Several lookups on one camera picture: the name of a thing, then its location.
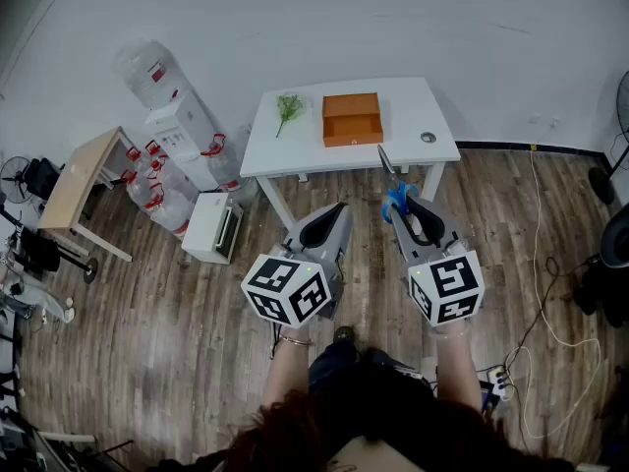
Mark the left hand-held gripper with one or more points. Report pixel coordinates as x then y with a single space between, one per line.
285 288

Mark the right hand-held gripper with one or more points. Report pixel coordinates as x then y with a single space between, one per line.
447 288

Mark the orange wooden box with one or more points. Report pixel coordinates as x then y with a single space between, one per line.
351 106

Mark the person's left forearm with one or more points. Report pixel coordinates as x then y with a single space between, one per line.
287 367

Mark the person's right forearm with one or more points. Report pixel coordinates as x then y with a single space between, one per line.
457 367

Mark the white box appliance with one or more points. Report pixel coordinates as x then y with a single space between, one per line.
204 226

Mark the white table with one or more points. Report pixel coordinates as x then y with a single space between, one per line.
295 150

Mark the person's brown shoe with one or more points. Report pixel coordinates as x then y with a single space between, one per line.
344 335

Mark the green artificial flower sprig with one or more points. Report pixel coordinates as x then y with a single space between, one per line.
287 106

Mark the person's legs dark trousers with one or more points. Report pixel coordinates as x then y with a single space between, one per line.
373 376

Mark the white power strip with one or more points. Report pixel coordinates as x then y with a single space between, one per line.
498 381

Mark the white water dispenser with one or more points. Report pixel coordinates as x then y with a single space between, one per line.
182 121

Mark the person's torso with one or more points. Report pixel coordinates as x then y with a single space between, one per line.
373 457

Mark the black stand round base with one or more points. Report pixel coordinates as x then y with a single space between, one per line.
91 269

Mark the large clear water bottle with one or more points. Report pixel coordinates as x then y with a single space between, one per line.
147 74

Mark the wooden side table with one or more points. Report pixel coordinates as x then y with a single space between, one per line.
74 180

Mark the black bag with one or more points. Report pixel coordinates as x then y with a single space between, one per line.
41 175

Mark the black floor fan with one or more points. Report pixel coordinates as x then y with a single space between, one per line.
15 180

